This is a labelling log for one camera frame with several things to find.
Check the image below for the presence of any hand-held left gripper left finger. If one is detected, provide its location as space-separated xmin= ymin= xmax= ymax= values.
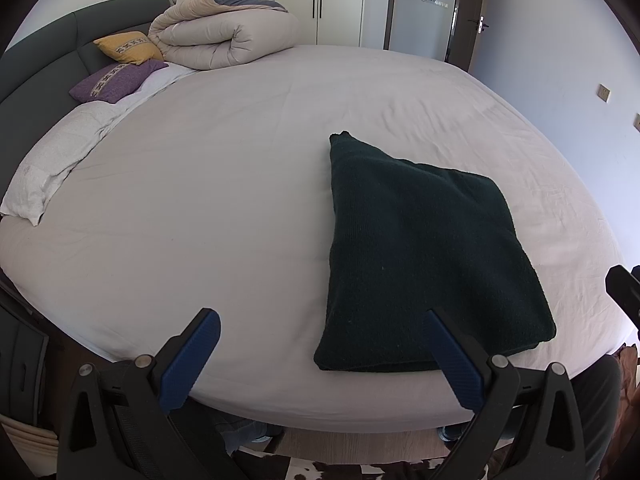
xmin=56 ymin=307 xmax=251 ymax=480

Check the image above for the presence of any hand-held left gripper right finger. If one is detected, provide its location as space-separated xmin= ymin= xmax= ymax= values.
xmin=424 ymin=309 xmax=587 ymax=480

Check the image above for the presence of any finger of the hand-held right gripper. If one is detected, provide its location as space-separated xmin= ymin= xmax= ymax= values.
xmin=605 ymin=264 xmax=640 ymax=332

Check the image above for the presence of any dark green towel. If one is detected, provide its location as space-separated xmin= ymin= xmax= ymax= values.
xmin=313 ymin=131 xmax=557 ymax=374

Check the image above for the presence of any blue grey cloth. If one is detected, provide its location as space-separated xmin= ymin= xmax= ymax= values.
xmin=215 ymin=410 xmax=283 ymax=456

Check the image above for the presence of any person's grey trouser leg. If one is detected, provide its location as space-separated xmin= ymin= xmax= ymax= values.
xmin=570 ymin=355 xmax=623 ymax=471

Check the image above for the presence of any bed with white sheet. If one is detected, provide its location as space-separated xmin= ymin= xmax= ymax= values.
xmin=0 ymin=44 xmax=638 ymax=433

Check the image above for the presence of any cowhide rug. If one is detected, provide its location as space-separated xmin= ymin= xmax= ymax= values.
xmin=235 ymin=440 xmax=451 ymax=480

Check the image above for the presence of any dark bedside cabinet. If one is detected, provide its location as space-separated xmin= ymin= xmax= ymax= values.
xmin=0 ymin=280 xmax=51 ymax=428

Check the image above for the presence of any beige round basket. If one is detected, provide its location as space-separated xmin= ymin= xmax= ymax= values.
xmin=0 ymin=417 xmax=58 ymax=463

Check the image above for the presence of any white pillow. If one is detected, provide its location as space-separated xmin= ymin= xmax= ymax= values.
xmin=0 ymin=67 xmax=201 ymax=227

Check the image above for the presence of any purple patterned cushion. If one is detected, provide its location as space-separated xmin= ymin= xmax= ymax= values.
xmin=68 ymin=58 xmax=169 ymax=104

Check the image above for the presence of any yellow patterned cushion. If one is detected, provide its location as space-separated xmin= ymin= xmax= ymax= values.
xmin=93 ymin=31 xmax=165 ymax=66

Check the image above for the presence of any rolled beige duvet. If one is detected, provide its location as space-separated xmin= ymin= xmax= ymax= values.
xmin=148 ymin=0 xmax=301 ymax=71

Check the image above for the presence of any dark grey padded headboard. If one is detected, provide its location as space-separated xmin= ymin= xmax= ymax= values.
xmin=0 ymin=0 xmax=178 ymax=201

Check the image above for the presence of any cream wardrobe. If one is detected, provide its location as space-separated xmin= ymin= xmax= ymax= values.
xmin=196 ymin=0 xmax=378 ymax=50

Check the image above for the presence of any dark door frame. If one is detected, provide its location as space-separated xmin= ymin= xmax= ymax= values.
xmin=382 ymin=0 xmax=399 ymax=52

